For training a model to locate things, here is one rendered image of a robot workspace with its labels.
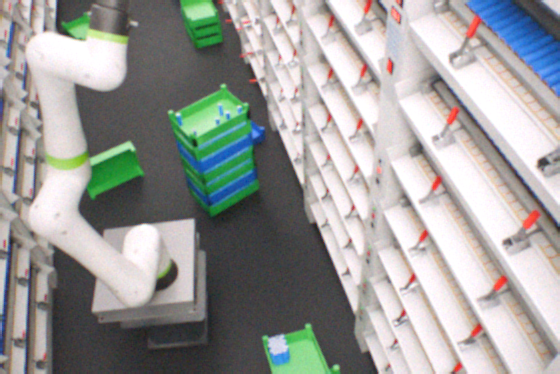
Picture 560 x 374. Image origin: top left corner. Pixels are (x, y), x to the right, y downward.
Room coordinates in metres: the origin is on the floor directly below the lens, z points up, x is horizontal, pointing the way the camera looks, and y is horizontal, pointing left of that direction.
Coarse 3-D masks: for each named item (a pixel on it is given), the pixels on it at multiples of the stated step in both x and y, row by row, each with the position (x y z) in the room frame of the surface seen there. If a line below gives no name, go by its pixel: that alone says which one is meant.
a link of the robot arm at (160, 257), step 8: (144, 224) 1.16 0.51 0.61; (136, 232) 1.12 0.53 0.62; (144, 232) 1.11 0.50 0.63; (152, 232) 1.11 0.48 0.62; (128, 240) 1.09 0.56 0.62; (136, 240) 1.08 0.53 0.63; (144, 240) 1.08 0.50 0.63; (152, 240) 1.08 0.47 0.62; (160, 240) 1.10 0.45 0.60; (128, 248) 1.05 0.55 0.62; (136, 248) 1.05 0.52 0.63; (144, 248) 1.05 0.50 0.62; (152, 248) 1.05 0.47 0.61; (160, 248) 1.07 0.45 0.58; (128, 256) 1.02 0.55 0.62; (136, 256) 1.02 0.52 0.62; (144, 256) 1.02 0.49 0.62; (152, 256) 1.03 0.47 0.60; (160, 256) 1.05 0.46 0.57; (168, 256) 1.10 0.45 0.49; (160, 264) 1.03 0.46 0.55; (168, 264) 1.08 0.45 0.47; (160, 272) 1.05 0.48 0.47
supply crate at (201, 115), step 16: (208, 96) 1.95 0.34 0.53; (224, 96) 1.98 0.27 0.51; (176, 112) 1.85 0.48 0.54; (192, 112) 1.89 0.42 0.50; (208, 112) 1.89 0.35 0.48; (224, 112) 1.89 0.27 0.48; (176, 128) 1.78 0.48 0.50; (192, 128) 1.79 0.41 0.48; (208, 128) 1.78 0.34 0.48; (224, 128) 1.76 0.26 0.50; (192, 144) 1.67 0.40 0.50
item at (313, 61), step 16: (320, 48) 1.60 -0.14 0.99; (320, 64) 1.58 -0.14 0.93; (320, 80) 1.50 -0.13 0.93; (336, 80) 1.47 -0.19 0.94; (336, 96) 1.39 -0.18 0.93; (336, 112) 1.32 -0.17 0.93; (352, 112) 1.30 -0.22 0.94; (352, 128) 1.23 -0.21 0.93; (368, 160) 1.09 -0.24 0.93; (368, 176) 0.99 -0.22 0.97
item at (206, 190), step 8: (184, 168) 1.81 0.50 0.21; (240, 168) 1.78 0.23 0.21; (248, 168) 1.81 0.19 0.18; (192, 176) 1.75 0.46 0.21; (224, 176) 1.78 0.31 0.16; (232, 176) 1.76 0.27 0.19; (200, 184) 1.70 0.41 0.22; (216, 184) 1.70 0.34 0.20; (224, 184) 1.73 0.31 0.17; (208, 192) 1.67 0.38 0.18
